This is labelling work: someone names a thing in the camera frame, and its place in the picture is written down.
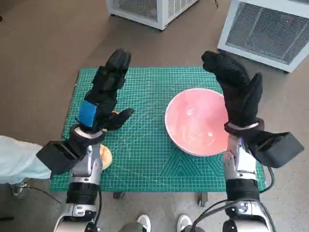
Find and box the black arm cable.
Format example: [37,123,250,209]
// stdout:
[93,187,102,232]
[193,200,242,232]

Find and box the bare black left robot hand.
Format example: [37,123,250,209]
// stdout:
[75,48,135,133]

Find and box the grey leg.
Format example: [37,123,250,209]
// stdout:
[120,222,143,232]

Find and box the white mesh cabinet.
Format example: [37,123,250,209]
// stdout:
[217,0,309,74]
[105,0,200,31]

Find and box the white shoe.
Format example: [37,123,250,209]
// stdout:
[136,214,152,232]
[177,214,193,232]

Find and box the thin black floor cable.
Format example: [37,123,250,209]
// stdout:
[24,185,63,204]

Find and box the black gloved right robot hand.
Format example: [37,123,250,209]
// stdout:
[201,50,263,128]

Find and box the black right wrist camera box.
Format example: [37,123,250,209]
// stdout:
[246,131,305,169]

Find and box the round toy bread bun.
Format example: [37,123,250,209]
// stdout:
[99,145,113,171]

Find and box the long braided toy bread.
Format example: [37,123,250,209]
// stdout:
[101,110,119,132]

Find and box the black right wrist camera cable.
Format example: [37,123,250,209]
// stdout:
[259,166,276,194]

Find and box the green cutting mat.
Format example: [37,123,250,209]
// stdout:
[50,67,267,193]

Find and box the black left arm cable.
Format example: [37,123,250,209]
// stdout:
[93,187,102,232]

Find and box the pink bowl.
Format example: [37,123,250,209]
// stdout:
[165,88,230,157]

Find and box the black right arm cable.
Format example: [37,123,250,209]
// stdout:
[193,200,242,232]

